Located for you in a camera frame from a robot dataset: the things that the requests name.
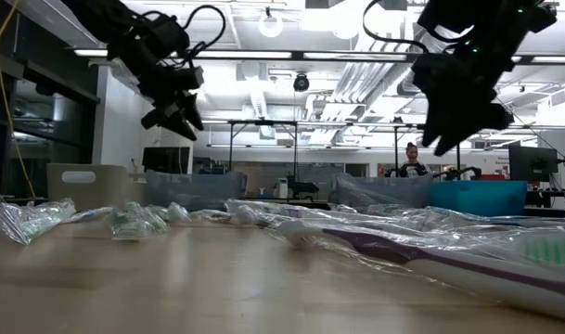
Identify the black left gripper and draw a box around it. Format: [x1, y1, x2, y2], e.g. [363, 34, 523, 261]
[133, 58, 204, 142]

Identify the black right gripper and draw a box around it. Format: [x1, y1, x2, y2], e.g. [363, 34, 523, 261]
[411, 45, 515, 157]

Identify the black monitor on arm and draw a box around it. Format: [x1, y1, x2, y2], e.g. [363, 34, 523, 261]
[507, 145, 559, 184]

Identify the red box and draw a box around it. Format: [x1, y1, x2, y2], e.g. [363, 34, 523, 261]
[469, 173, 507, 183]

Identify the person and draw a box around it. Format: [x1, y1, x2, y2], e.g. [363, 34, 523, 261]
[396, 141, 430, 179]

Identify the teal plastic bin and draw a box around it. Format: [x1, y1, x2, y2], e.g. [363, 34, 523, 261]
[429, 179, 528, 218]

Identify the smoky transparent plastic bin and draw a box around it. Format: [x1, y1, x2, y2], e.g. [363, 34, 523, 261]
[330, 173, 434, 210]
[145, 169, 249, 212]

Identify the green toothbrush in clear wrapper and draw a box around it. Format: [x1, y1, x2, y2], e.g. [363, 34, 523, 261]
[165, 201, 194, 225]
[106, 200, 171, 241]
[513, 227, 565, 270]
[0, 197, 78, 246]

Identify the white plastic bin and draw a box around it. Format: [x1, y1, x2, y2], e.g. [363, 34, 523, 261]
[46, 162, 130, 213]

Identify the round white ceiling lamp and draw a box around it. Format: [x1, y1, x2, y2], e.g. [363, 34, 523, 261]
[257, 9, 285, 40]

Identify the black ceiling spotlight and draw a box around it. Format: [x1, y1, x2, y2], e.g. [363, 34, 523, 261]
[292, 72, 311, 94]

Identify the blue toothbrush in clear wrapper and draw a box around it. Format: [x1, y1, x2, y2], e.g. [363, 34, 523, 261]
[61, 206, 117, 225]

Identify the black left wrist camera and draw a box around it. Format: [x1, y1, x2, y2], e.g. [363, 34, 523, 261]
[168, 64, 205, 93]

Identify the black wall monitor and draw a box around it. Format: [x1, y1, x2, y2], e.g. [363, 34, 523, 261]
[141, 146, 192, 175]

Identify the black metal stand frame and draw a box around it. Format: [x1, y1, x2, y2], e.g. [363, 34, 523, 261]
[392, 122, 463, 180]
[226, 119, 299, 180]

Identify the black left camera cable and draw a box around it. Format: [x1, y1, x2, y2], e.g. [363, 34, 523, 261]
[137, 4, 227, 61]

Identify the black camera cable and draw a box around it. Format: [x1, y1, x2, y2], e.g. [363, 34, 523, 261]
[137, 4, 227, 61]
[363, 0, 431, 53]

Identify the black right camera cable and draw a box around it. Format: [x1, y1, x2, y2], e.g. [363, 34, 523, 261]
[363, 0, 431, 53]

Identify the yellow cable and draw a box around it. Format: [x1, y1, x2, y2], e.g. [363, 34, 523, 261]
[0, 0, 37, 199]

